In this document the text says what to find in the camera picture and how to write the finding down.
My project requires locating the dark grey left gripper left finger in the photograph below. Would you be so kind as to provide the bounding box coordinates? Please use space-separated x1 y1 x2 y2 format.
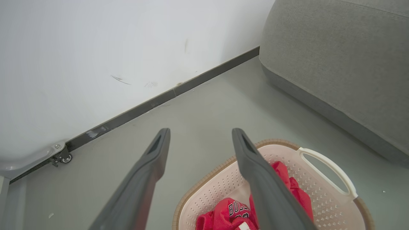
89 128 171 230

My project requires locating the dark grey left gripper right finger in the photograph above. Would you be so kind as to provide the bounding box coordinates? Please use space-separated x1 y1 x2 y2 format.
232 128 318 230

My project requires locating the red jersey with white trim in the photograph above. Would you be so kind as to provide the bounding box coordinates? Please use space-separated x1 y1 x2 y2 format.
196 197 260 230

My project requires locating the cream perforated laundry basket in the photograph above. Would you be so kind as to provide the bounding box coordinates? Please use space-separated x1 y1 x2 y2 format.
172 139 376 230

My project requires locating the small black caster wheel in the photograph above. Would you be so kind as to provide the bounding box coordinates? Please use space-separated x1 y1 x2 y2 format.
50 145 73 167

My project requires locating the white door with caster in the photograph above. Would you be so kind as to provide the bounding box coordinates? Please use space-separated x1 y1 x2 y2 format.
0 141 67 179

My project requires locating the black baseboard strip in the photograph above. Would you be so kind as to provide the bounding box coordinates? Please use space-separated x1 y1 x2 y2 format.
66 46 260 152

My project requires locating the grey fabric sofa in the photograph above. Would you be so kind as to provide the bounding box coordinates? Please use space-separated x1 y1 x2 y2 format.
259 0 409 166

